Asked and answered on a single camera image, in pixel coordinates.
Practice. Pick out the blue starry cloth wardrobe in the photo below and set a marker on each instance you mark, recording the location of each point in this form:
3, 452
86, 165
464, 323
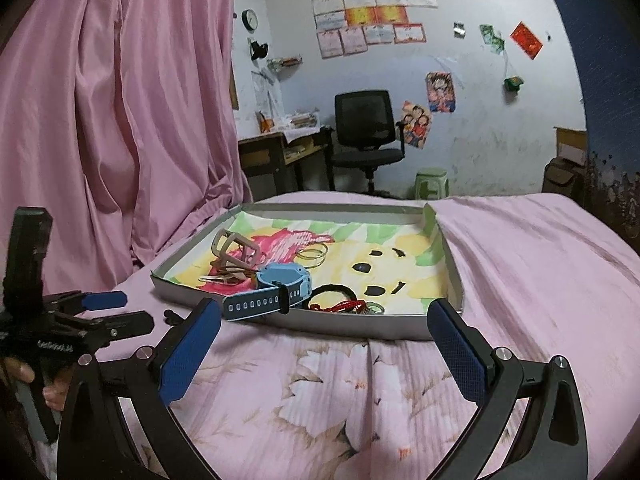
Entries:
600, 60

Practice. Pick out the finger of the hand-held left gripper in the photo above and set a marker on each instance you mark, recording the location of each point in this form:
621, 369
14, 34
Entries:
107, 300
130, 322

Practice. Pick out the green plastic stool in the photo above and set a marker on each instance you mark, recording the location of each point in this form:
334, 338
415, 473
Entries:
431, 182

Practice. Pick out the stack of books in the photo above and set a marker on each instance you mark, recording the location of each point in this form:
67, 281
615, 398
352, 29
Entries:
300, 120

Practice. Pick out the green wall photo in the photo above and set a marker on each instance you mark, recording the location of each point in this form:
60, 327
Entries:
496, 45
487, 31

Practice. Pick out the open cardboard box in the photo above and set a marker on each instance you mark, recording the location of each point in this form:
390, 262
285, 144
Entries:
570, 147

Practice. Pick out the round wall clock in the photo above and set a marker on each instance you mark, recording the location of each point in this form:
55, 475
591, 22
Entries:
250, 19

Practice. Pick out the wooden desk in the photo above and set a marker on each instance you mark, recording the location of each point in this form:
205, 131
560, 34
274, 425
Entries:
260, 155

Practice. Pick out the cartoon boy wall poster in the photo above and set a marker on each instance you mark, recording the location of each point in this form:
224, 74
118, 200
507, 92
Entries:
441, 92

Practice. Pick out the red wall paper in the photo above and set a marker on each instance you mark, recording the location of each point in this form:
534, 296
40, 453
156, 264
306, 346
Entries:
526, 40

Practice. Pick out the group of wall certificates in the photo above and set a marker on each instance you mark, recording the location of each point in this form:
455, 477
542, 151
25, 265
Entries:
370, 15

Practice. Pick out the white wall papers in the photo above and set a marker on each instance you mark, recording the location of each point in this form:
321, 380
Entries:
265, 90

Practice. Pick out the bundle of metal hairpins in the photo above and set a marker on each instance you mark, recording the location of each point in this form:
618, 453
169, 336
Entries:
225, 277

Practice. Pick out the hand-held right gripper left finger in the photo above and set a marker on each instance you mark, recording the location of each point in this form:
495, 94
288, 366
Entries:
190, 355

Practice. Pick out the pink curtain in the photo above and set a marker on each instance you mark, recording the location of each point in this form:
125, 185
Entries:
125, 110

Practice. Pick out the orange desk item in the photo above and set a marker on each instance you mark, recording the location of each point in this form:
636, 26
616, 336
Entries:
266, 123

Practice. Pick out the beige hair claw clip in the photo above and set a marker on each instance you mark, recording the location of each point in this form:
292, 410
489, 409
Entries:
218, 246

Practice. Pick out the cartoon printed tray liner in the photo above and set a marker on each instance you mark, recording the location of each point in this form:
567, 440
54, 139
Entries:
400, 280

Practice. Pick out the black office chair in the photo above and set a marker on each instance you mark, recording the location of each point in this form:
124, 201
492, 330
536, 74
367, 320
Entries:
365, 120

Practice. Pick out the black wall-hung object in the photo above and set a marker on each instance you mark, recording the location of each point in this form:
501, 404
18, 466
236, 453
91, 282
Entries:
259, 50

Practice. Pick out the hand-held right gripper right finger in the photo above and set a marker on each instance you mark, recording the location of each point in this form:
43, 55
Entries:
457, 350

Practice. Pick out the white cardboard tray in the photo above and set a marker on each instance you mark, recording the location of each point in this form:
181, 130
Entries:
350, 325

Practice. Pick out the small dark wall photo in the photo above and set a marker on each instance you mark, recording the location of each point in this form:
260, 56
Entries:
459, 30

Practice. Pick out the cartoon children wall poster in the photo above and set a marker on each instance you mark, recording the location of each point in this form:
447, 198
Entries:
417, 125

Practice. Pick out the pink floral bedsheet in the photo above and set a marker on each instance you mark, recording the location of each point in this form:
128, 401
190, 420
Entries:
325, 400

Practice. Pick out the silver bangle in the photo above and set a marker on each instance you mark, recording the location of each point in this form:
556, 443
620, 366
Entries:
327, 251
301, 257

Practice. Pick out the green hanging basket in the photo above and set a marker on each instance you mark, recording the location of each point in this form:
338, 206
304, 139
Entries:
514, 83

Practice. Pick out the person's left hand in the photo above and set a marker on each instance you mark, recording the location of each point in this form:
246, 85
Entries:
22, 374

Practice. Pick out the blue smart watch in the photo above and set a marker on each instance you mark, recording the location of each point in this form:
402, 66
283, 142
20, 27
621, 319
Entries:
285, 280

